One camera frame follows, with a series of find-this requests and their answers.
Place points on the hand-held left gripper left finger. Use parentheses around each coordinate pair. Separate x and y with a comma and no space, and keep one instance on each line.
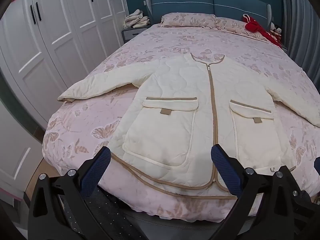
(96,172)

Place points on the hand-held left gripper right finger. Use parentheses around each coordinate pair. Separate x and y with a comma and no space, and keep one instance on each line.
(225,170)

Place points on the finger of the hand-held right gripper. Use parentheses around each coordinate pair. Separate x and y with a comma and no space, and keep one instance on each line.
(317,165)

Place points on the cream quilted jacket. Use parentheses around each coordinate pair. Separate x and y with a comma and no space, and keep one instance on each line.
(175,85)

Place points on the pile of cream clothes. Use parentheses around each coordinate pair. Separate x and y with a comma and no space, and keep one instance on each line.
(136,20)

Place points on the bed with pink floral quilt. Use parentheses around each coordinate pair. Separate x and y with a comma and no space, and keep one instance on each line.
(175,40)

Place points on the small white plush toys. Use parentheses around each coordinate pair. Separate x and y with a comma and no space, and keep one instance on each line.
(275,31)

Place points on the grey curtain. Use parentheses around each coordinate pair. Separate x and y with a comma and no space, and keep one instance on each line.
(302,25)

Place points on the grey nightstand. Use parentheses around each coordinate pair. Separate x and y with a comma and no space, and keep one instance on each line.
(131,33)

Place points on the pink floral pillow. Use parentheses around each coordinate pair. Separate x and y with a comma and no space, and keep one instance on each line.
(235,26)
(187,20)

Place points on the white wardrobe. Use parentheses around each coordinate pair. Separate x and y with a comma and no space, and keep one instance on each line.
(62,30)

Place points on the red plush toy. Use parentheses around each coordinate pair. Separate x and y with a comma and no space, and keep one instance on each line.
(253,26)

